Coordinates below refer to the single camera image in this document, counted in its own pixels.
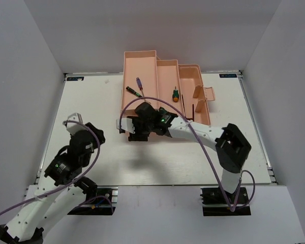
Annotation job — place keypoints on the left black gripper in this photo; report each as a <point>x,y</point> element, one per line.
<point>100,132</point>

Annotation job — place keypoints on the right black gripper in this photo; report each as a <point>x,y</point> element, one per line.
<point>137,136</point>

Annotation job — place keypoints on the black green precision screwdriver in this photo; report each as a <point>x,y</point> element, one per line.
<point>132,91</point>

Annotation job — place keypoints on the blue handled screwdriver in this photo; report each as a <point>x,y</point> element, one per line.
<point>140,86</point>

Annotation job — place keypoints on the green orange stubby screwdriver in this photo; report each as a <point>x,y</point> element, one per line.
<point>175,95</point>

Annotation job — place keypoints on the large dark hex key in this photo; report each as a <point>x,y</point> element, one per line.
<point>192,115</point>

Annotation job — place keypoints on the pink plastic toolbox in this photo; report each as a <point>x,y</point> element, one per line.
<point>158,78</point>

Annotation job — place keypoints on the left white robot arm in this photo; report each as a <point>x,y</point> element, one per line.
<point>63,186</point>

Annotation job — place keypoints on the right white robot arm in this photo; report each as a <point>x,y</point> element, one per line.
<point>228,142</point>

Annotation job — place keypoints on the left blue table label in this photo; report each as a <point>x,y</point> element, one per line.
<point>75,78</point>

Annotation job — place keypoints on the blue table label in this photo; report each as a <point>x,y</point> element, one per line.
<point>228,75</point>
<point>75,78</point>

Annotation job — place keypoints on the right blue table label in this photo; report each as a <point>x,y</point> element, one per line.
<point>228,75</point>

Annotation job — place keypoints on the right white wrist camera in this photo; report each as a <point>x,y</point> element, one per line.
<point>125,125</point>

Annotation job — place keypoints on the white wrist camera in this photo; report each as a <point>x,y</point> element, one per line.
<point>125,125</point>
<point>74,123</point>

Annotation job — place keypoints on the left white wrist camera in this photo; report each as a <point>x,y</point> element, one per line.
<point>74,123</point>

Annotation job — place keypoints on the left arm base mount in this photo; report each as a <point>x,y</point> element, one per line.
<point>102,202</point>

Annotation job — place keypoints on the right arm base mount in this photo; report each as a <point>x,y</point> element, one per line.
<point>215,205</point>

